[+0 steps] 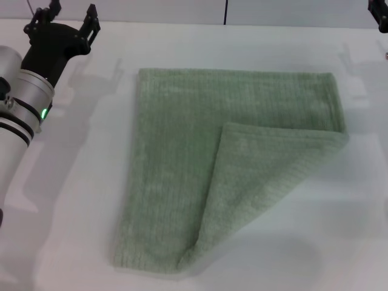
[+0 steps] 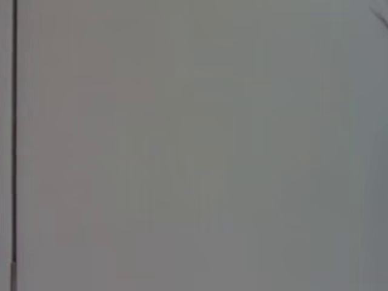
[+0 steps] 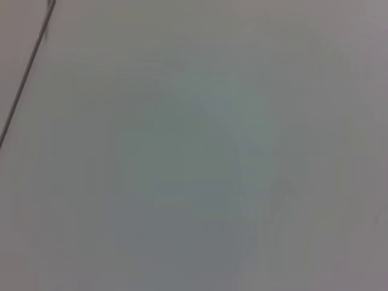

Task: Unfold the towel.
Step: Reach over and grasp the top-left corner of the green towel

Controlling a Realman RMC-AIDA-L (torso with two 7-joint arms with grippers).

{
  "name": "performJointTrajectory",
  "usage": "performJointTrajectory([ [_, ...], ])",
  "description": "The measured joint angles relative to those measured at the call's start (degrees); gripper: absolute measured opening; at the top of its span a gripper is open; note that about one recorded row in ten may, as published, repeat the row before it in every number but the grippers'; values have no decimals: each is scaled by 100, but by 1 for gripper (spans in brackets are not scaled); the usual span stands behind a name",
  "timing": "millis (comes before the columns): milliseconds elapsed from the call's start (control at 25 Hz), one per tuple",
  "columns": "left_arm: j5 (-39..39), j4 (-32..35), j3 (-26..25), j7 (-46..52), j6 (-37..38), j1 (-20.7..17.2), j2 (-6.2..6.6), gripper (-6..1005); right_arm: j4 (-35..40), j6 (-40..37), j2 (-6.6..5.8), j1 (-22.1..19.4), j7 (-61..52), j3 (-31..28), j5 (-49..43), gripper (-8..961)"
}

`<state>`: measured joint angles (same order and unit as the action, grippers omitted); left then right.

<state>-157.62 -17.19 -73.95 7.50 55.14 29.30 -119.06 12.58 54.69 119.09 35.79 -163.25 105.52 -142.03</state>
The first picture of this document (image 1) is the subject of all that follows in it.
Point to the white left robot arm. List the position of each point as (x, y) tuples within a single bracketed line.
[(15, 133)]

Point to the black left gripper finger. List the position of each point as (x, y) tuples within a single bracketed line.
[(91, 25), (42, 15)]

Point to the green terry towel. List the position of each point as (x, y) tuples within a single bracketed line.
[(169, 151)]

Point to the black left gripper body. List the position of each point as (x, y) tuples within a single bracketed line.
[(51, 45)]

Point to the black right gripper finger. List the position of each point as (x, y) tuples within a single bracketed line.
[(381, 10)]

